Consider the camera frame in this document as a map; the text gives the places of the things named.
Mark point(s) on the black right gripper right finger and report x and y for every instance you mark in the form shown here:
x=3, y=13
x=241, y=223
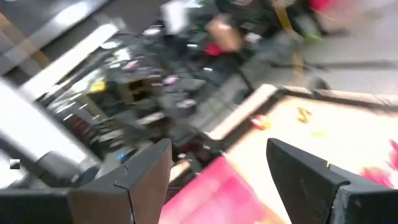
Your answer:
x=311, y=193

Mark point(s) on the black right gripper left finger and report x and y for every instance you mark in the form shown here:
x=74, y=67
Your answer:
x=93, y=205

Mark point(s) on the red Skittles candy pack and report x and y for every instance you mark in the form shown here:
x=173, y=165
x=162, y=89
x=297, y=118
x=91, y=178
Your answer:
x=377, y=177

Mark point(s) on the yellow Butterfinger candy pack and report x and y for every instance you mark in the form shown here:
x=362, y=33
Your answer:
x=303, y=115

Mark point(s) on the orange Reese's candy pack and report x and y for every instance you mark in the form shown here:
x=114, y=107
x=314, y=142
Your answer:
x=259, y=122

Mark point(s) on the pink plastic bin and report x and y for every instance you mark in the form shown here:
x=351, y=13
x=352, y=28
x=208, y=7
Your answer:
x=211, y=199

